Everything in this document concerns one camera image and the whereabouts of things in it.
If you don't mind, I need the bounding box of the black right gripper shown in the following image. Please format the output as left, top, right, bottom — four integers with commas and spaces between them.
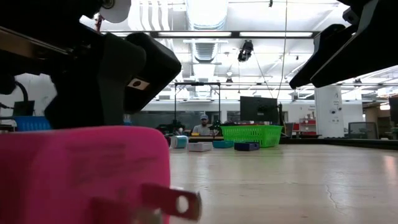
289, 0, 398, 90

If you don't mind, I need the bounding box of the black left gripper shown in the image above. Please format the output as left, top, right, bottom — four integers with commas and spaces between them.
0, 0, 147, 129

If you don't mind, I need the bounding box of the blue white charger cube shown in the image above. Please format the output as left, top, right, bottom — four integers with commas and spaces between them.
170, 134, 190, 149

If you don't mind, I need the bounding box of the large red dual-port charger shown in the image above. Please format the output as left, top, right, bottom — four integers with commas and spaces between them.
0, 125, 203, 224

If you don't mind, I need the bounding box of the teal digital clock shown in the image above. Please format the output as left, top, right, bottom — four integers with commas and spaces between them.
213, 140, 234, 149

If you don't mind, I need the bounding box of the red desk lamp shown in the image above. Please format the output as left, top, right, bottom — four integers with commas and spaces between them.
95, 0, 132, 32

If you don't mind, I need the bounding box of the white round column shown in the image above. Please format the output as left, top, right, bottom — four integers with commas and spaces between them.
314, 85, 345, 138

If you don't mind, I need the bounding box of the blue plastic basket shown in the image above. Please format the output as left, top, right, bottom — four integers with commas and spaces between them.
12, 116, 53, 132

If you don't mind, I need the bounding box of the black monitor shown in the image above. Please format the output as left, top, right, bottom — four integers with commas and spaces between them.
12, 100, 35, 118
239, 95, 280, 124

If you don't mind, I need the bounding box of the person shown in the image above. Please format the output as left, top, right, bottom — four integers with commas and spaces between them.
192, 113, 218, 137

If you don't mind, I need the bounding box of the red shelf cart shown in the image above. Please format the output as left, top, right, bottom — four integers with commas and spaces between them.
298, 117, 317, 136

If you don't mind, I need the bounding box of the green plastic basket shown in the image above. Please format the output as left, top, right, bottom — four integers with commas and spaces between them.
220, 124, 284, 149

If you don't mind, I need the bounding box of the black aluminium rig frame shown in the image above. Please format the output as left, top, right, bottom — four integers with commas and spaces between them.
99, 30, 398, 151

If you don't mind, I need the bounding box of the black overhead camera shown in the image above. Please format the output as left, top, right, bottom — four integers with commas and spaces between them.
237, 39, 254, 63

